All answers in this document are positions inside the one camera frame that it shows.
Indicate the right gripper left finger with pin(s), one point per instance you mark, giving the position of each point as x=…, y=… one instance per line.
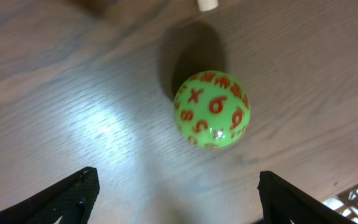
x=70, y=200

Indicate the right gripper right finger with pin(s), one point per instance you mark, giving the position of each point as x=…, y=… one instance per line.
x=283, y=203

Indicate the green ball with red symbols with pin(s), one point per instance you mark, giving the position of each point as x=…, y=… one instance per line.
x=211, y=109

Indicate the wooden rattle drum toy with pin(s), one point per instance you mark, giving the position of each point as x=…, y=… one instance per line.
x=207, y=5

